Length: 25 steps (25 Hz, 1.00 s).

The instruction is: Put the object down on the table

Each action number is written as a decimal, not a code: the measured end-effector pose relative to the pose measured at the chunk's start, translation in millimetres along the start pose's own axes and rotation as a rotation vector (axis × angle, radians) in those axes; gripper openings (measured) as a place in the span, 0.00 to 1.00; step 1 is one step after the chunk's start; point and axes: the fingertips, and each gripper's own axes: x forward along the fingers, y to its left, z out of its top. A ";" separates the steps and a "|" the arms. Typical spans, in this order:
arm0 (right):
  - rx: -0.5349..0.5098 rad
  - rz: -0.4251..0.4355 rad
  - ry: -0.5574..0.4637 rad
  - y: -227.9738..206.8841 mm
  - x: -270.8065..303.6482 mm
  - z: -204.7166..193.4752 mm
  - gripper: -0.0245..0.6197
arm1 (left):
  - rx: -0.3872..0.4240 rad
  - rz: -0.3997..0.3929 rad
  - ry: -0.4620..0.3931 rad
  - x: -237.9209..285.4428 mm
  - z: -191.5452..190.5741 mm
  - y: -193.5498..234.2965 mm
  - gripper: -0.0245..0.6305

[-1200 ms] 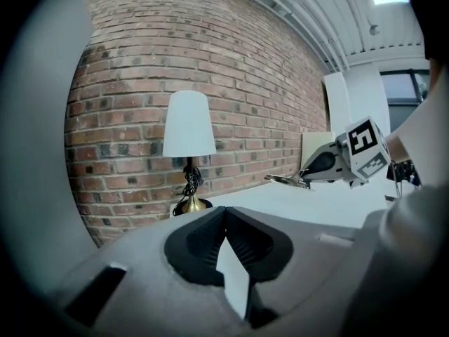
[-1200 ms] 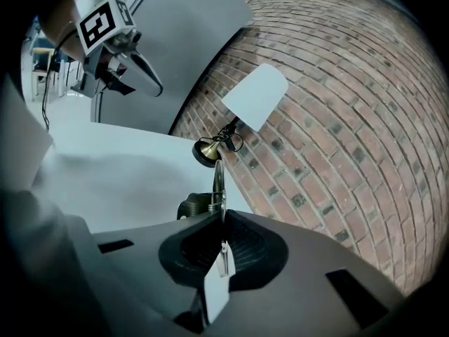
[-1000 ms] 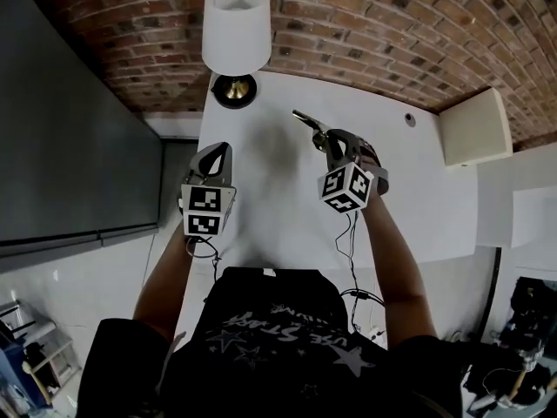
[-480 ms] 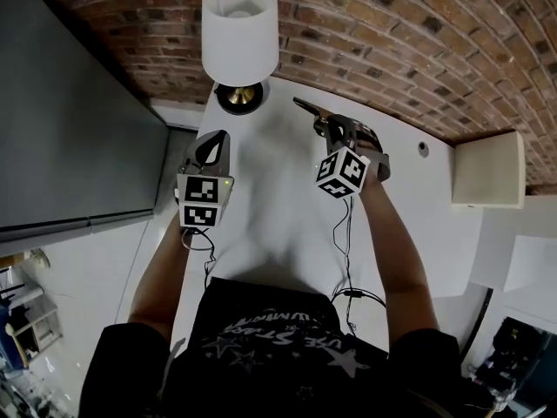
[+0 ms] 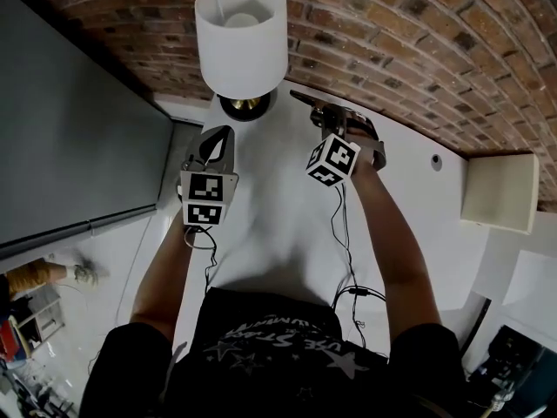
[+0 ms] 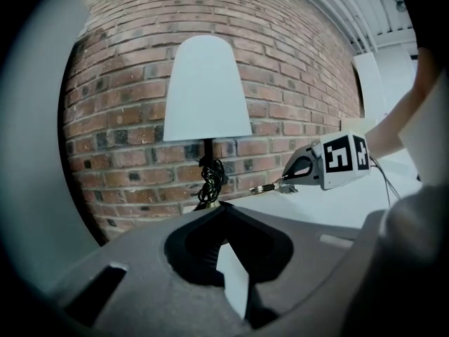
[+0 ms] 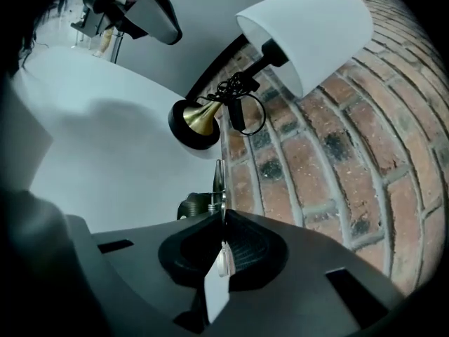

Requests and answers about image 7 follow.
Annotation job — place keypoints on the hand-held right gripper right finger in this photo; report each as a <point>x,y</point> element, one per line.
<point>298,286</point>

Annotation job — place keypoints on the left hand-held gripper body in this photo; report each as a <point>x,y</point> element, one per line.
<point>100,2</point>

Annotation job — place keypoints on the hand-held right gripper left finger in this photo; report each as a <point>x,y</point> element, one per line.
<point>140,293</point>

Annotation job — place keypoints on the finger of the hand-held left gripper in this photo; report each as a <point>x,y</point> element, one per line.
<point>154,12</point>

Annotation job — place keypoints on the white shade brass table lamp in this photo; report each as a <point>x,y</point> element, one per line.
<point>315,23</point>

